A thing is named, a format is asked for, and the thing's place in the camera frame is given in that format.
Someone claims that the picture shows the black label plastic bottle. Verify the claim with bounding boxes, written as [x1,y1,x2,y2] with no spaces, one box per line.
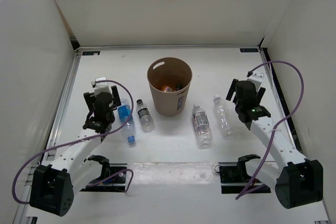
[136,99,155,132]

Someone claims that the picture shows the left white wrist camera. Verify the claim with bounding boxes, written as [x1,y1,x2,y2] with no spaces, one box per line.
[91,77,110,97]

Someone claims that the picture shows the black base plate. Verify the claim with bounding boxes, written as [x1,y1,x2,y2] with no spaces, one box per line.
[214,161,271,195]
[77,162,128,193]

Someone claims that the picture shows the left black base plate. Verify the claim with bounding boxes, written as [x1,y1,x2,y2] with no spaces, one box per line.
[77,162,128,193]

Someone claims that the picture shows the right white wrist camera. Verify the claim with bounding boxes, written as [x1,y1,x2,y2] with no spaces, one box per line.
[247,71,265,92]

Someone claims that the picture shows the orange item in bin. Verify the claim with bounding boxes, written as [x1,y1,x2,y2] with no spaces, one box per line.
[161,85,175,93]

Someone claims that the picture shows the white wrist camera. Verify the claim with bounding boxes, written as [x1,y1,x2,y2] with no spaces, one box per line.
[247,71,265,92]
[91,77,110,97]

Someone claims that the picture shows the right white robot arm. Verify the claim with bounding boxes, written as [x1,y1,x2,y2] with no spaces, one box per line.
[226,79,323,209]

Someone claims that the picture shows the clear unlabeled plastic bottle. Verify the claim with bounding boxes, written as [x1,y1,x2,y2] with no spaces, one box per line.
[213,94,234,139]

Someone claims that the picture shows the blue label plastic bottle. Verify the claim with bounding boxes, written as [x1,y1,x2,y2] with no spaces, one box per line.
[118,99,135,145]

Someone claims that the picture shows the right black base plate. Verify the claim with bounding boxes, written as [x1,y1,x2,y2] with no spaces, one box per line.
[214,161,271,195]

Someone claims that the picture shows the brown round waste bin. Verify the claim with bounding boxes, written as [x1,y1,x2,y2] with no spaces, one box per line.
[147,57,193,116]

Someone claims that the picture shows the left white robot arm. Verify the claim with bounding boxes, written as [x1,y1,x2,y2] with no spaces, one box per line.
[29,83,121,216]

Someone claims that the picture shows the white label plastic bottle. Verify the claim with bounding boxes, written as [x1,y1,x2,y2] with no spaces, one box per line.
[192,104,213,148]

